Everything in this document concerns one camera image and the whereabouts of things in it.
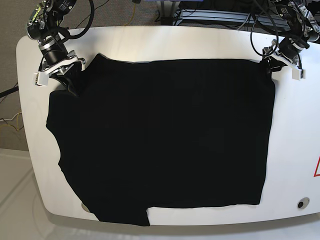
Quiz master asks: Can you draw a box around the aluminium frame rail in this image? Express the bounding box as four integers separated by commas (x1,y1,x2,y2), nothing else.
179,9,290,31

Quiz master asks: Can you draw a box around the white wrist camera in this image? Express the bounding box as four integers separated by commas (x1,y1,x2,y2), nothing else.
33,71,49,87
292,69,306,81

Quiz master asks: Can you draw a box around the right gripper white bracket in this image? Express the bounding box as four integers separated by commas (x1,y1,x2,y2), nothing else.
39,50,86,97

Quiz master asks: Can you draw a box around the red warning triangle sticker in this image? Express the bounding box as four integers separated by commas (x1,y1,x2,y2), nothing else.
313,158,320,177

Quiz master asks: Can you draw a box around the round table grommet hole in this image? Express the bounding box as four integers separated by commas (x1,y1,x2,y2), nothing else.
297,197,310,210

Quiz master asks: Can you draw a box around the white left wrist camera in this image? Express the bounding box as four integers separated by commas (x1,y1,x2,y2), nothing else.
292,69,306,81

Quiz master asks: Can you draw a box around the black T-shirt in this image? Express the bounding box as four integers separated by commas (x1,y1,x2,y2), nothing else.
46,54,276,227

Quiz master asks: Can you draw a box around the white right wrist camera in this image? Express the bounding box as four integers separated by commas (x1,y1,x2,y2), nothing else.
33,71,49,87

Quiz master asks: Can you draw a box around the yellow cable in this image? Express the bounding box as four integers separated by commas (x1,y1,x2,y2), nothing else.
124,3,137,26

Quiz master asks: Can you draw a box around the white floor cable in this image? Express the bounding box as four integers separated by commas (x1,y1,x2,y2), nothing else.
0,111,21,132

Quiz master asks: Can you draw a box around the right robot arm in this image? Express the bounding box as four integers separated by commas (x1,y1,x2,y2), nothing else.
26,0,95,97

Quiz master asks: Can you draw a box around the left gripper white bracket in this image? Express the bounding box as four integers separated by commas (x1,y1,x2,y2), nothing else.
261,39,302,75

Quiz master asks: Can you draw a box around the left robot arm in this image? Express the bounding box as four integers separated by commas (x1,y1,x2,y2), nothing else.
250,0,320,80

